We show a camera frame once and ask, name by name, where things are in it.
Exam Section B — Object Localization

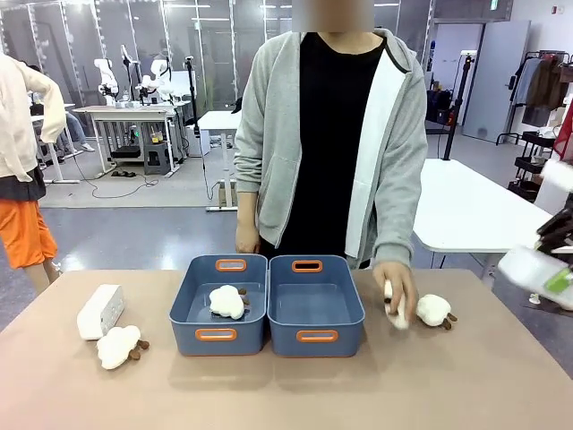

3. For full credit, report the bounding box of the black trolley cart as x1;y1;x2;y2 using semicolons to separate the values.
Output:
507;131;558;203

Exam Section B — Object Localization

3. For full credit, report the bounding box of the white desk with metal frame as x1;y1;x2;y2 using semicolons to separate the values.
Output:
71;99;192;181

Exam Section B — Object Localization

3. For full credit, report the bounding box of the black bag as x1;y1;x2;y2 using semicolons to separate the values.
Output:
424;88;456;126

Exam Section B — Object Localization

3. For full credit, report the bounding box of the person in grey hoodie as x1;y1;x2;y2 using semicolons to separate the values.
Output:
233;27;429;271

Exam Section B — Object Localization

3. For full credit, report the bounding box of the black floor cable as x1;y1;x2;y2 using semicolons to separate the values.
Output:
69;151;160;200

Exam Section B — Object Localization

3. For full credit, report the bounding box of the person's left hand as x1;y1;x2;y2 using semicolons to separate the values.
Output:
372;261;420;317

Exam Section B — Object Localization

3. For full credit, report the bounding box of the blue basket with orange handles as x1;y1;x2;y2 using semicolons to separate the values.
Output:
267;254;366;358
168;254;269;357

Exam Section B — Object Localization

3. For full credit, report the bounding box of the large white table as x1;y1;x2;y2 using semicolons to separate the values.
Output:
410;158;573;271

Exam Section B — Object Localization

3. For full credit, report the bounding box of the seated person in jeans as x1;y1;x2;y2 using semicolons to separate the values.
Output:
26;64;97;157

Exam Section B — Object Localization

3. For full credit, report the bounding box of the grey door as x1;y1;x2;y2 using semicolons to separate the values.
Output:
460;19;533;145

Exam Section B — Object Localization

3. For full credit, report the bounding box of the black clothes rack with coats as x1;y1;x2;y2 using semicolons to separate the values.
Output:
513;49;573;147

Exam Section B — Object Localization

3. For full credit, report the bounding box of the white pedestal table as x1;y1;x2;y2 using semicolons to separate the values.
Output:
195;109;244;212

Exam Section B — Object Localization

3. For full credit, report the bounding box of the black camera stand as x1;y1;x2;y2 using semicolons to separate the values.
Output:
184;55;201;138

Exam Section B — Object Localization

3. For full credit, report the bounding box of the person in orange shorts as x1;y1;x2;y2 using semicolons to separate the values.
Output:
0;52;68;297

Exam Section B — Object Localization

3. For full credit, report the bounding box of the white digital clock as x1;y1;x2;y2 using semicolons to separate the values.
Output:
76;283;125;342
383;279;414;331

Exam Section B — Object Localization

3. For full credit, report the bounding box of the black tripod stand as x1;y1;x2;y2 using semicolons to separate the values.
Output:
440;50;476;162

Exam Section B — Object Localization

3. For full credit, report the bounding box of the person's right hand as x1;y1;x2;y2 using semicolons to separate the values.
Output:
235;222;262;255

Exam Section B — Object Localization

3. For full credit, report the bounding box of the grey step stool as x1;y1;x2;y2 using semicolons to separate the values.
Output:
142;144;175;177

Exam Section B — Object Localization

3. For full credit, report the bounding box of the white plush sheep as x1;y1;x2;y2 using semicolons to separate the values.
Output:
415;293;459;332
208;285;252;321
95;324;151;372

